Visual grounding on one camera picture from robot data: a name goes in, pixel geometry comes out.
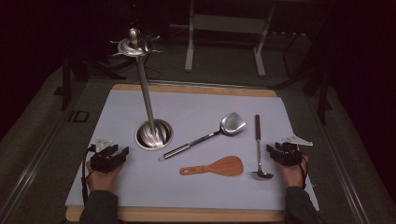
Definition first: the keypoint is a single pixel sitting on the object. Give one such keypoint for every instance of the steel spatula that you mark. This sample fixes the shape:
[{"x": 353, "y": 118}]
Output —
[{"x": 232, "y": 124}]

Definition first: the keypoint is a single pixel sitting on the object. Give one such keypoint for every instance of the white metal stand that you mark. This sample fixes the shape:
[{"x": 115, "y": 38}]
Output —
[{"x": 230, "y": 24}]

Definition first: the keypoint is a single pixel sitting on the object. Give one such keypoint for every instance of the black metal stand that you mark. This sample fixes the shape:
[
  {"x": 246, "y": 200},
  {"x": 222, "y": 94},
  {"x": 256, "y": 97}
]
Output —
[
  {"x": 323, "y": 99},
  {"x": 66, "y": 90}
]

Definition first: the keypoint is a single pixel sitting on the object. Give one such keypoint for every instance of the person's right hand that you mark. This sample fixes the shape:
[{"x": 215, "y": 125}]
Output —
[{"x": 292, "y": 175}]

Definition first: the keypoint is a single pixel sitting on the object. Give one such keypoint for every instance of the white table mat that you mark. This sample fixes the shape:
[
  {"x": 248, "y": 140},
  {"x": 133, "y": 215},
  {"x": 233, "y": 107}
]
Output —
[{"x": 193, "y": 189}]

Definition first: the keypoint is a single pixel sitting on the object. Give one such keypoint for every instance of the steel utensil rack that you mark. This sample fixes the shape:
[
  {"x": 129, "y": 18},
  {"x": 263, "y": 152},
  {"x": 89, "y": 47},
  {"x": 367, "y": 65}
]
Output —
[{"x": 154, "y": 133}]

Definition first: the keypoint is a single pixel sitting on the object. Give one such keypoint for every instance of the person's left hand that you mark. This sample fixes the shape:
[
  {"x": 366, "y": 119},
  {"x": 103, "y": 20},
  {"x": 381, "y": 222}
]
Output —
[{"x": 102, "y": 182}]

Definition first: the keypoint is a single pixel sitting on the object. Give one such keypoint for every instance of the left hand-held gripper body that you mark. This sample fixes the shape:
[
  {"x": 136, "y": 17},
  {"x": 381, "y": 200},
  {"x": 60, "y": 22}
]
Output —
[{"x": 104, "y": 161}]

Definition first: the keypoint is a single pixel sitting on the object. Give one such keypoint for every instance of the wooden table board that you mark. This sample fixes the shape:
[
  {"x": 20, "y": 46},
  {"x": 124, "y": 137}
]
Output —
[{"x": 186, "y": 215}]

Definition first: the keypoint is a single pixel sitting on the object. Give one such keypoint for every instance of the wooden rice paddle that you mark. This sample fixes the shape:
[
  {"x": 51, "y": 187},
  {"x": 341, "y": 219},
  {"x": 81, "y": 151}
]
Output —
[{"x": 225, "y": 166}]

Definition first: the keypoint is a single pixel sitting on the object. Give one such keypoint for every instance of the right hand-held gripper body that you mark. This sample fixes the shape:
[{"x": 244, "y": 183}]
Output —
[{"x": 289, "y": 155}]

